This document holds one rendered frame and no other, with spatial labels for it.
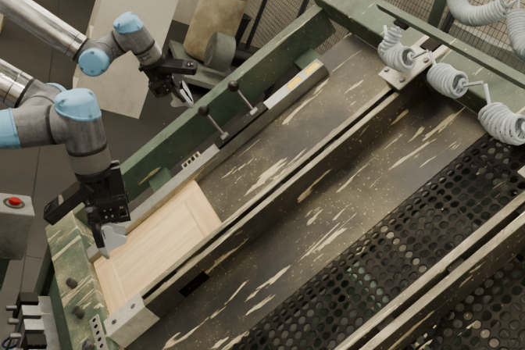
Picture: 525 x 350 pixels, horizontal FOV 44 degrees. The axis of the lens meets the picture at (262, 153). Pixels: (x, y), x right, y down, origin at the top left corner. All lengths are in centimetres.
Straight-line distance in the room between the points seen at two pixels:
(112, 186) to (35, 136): 17
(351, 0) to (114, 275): 112
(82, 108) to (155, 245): 85
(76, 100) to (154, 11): 438
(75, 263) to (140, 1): 366
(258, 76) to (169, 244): 68
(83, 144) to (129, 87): 452
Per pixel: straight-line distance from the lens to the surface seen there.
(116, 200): 130
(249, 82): 226
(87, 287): 204
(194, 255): 179
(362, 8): 208
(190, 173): 205
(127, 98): 579
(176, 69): 198
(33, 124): 125
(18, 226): 224
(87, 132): 123
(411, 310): 138
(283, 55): 227
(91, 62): 182
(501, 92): 161
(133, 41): 194
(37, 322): 207
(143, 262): 198
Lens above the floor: 207
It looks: 20 degrees down
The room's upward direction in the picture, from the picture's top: 23 degrees clockwise
